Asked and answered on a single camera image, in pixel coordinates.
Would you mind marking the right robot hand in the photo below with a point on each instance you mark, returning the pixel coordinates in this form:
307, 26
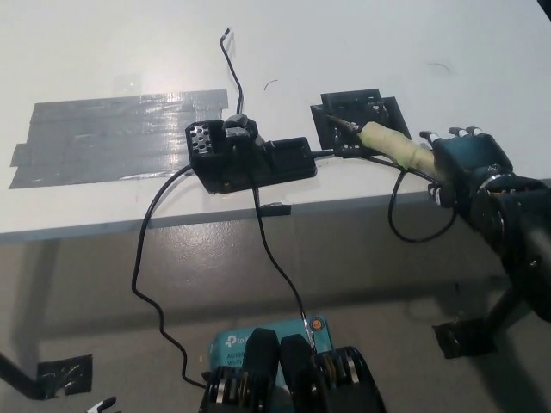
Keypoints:
469, 159

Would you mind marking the black soldering station base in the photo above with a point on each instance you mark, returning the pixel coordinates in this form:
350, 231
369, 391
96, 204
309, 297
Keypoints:
258, 165

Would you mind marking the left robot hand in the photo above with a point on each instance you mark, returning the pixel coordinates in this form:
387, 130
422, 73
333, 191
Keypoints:
102, 405

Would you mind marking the black square holder with tape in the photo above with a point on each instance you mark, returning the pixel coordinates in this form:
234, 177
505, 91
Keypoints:
344, 112

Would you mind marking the grey duct tape patch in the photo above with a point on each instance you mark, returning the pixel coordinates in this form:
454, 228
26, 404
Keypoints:
107, 137

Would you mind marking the black robot torso blocks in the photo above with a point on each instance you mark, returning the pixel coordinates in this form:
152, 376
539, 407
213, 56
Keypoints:
297, 378

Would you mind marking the teal tp-link router box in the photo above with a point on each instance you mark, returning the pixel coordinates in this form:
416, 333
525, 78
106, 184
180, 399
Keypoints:
232, 344

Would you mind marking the tape-wrapped soldering iron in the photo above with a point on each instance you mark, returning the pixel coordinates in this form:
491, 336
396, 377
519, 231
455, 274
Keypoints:
389, 145

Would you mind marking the black floor tape patch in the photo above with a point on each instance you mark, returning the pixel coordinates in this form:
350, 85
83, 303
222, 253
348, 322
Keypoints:
66, 374
462, 340

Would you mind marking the small black tape strip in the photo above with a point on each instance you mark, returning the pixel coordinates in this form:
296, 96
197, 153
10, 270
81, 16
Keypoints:
274, 210

